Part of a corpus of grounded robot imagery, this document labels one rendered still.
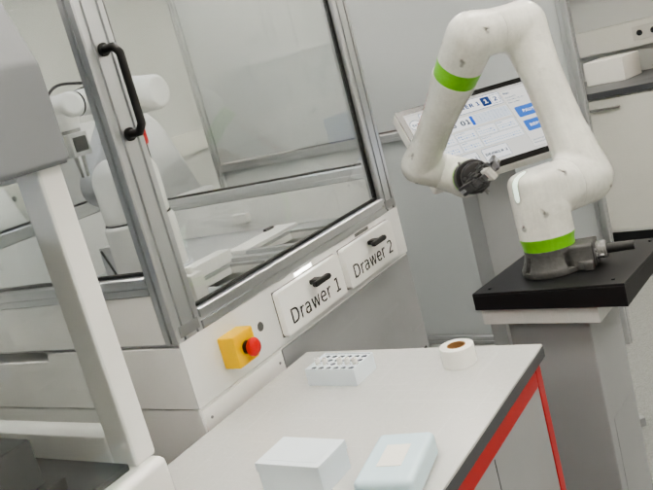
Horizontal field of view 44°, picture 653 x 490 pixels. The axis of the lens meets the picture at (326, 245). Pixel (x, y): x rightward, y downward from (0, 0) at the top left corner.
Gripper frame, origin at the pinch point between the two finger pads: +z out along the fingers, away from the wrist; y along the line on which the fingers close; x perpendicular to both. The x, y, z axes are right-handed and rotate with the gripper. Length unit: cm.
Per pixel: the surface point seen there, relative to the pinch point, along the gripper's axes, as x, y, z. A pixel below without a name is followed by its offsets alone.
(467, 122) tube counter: 9, -19, -74
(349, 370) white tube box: -5, 53, 27
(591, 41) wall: -22, -149, -309
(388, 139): 24, -7, -178
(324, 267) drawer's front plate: 11.3, 44.1, -12.7
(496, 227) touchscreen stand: -23, -2, -78
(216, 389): 11, 76, 24
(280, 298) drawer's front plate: 14, 55, 4
